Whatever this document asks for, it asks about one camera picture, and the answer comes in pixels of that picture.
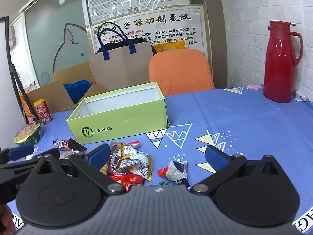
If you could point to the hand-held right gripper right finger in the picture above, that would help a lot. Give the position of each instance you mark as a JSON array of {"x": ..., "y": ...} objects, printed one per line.
[{"x": 215, "y": 155}]

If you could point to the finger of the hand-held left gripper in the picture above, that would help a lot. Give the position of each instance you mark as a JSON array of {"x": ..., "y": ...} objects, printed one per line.
[
  {"x": 20, "y": 151},
  {"x": 22, "y": 165}
]

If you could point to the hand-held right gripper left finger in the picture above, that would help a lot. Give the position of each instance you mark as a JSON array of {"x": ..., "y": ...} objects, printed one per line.
[{"x": 100, "y": 154}]

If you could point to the pile of snack packets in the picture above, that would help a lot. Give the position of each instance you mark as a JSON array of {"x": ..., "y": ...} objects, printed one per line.
[{"x": 132, "y": 161}]

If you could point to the light green cardboard box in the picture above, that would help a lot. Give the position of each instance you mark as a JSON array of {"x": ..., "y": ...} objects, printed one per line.
[{"x": 122, "y": 124}]

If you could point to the person's left hand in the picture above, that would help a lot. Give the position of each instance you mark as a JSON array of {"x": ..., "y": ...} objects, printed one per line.
[{"x": 6, "y": 217}]

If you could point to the green instant noodle bowl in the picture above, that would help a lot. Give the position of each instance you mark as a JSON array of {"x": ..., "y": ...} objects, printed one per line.
[{"x": 27, "y": 133}]

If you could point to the blue printed tablecloth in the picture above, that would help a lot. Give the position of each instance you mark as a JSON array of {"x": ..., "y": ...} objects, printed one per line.
[{"x": 244, "y": 127}]

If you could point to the red snack can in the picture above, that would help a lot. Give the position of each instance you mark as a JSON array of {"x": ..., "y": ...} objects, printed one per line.
[{"x": 43, "y": 113}]

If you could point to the brown cardboard box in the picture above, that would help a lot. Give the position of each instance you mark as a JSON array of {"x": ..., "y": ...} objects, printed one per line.
[{"x": 53, "y": 98}]

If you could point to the blue plastic seat part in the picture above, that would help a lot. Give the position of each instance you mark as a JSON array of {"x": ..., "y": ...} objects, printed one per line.
[{"x": 78, "y": 90}]

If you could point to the orange mesh chair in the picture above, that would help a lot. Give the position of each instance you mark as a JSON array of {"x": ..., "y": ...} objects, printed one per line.
[{"x": 181, "y": 71}]

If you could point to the cat outline window decal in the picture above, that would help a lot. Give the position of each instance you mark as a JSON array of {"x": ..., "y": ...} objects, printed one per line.
[{"x": 61, "y": 53}]

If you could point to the red thermos jug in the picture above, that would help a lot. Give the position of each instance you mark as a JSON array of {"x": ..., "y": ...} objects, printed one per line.
[{"x": 278, "y": 66}]

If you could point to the black framed whiteboard stand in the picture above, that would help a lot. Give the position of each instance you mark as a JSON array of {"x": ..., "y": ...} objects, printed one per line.
[{"x": 3, "y": 41}]

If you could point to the text poster board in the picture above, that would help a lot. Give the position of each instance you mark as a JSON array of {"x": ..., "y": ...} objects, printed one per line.
[{"x": 171, "y": 27}]

